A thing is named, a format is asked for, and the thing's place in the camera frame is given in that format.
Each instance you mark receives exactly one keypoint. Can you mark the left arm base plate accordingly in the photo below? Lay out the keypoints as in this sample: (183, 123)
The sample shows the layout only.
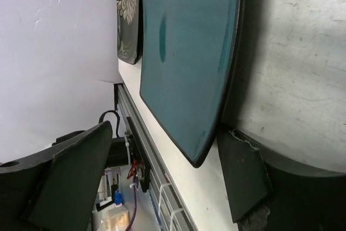
(137, 158)

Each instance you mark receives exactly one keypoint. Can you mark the black floral square plate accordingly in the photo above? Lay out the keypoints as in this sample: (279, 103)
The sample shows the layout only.
(129, 30)

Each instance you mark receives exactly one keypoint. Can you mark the teal square plate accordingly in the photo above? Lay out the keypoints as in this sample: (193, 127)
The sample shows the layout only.
(186, 68)

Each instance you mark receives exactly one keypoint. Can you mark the aluminium table frame rail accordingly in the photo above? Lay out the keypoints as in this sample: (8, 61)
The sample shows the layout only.
(158, 199)

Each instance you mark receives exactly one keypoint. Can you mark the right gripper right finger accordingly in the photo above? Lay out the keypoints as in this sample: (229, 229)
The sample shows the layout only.
(268, 191)

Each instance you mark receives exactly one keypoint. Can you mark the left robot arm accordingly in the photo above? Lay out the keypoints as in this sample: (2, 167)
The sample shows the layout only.
(118, 155)

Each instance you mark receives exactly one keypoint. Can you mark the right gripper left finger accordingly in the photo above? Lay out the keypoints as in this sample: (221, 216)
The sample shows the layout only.
(55, 189)

